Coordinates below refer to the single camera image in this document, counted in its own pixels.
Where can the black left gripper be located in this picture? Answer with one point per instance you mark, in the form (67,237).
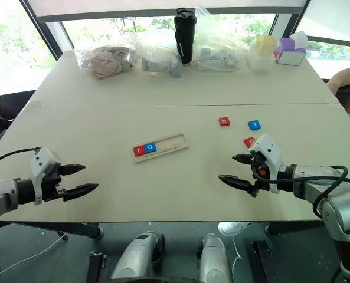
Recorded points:
(50,185)

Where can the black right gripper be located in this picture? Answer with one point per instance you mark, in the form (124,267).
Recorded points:
(261,180)

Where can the red letter o block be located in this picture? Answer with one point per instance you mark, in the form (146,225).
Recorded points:
(248,142)

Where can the blue letter tile t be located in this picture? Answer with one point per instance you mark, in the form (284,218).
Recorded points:
(254,125)

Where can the red letter b block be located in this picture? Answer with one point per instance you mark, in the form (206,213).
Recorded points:
(224,122)

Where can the red letter tile r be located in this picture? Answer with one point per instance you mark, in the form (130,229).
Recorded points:
(139,151)

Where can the wooden tile rack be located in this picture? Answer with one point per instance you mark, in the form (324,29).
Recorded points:
(171,144)

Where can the person's bare forearm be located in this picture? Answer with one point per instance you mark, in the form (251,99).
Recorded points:
(346,77)

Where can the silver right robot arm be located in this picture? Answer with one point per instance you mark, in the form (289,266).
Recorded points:
(334,200)

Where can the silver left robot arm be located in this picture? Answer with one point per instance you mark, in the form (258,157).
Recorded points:
(3,191)

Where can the blue letter tile o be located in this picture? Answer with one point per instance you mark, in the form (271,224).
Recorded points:
(150,148)

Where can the silver right robot leg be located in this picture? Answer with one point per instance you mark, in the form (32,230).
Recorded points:
(214,259)

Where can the silver robot leg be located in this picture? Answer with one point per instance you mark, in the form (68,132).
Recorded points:
(214,259)
(136,256)

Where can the silver left robot leg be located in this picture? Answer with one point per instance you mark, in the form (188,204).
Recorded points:
(136,256)

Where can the black table leg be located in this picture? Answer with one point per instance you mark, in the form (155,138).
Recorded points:
(59,228)

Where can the white sneaker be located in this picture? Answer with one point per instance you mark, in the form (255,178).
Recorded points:
(232,228)

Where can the black stand bar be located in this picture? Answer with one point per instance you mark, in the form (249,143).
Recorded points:
(263,262)

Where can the black chair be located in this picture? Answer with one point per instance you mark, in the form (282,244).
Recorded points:
(0,118)

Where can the white plastic box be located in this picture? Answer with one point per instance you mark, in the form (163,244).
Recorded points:
(258,62)

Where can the clear bag with pink plush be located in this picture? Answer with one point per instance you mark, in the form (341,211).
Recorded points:
(104,62)

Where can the purple and white tissue box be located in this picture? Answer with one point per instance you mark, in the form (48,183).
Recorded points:
(289,54)

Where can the yellow plastic box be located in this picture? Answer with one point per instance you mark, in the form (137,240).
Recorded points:
(266,45)

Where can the clear bag with grey toy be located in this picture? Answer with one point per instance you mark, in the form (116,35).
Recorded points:
(160,63)

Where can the white tissue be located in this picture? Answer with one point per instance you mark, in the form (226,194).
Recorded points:
(300,39)

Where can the black travel tumbler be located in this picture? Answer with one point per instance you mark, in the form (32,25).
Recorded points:
(185,38)

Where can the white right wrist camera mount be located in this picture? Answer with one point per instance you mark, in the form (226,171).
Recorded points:
(269,150)

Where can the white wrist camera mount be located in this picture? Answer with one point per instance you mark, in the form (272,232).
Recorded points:
(269,150)
(43,160)

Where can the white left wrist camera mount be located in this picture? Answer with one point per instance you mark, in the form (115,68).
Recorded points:
(43,160)

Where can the black stand bracket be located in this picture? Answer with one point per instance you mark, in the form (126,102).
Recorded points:
(96,265)

